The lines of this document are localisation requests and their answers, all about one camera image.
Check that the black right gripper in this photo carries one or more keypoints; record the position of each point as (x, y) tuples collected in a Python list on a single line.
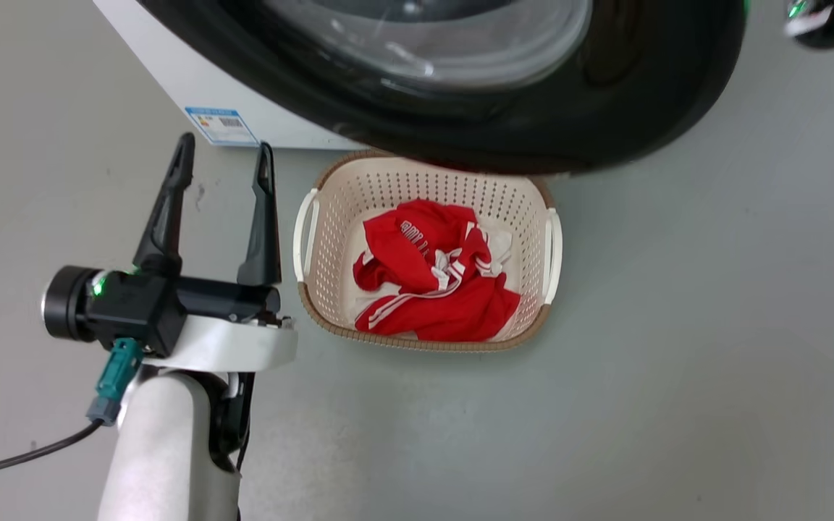
[(830, 32)]

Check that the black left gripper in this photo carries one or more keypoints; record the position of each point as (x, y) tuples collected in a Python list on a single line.
[(135, 307)]

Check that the black round washing machine door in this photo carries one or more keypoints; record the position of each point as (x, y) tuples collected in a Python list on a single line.
[(649, 87)]

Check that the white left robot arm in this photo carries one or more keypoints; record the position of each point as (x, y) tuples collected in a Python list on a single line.
[(167, 449)]

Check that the white washing machine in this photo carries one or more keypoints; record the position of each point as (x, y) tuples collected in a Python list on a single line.
[(192, 65)]

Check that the blue energy label sticker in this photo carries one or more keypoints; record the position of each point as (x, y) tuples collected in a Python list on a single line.
[(221, 126)]

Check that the beige perforated laundry basket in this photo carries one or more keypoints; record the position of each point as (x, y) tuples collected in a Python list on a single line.
[(330, 239)]

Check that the red garment with white stripes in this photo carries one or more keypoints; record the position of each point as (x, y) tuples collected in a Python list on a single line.
[(453, 304)]

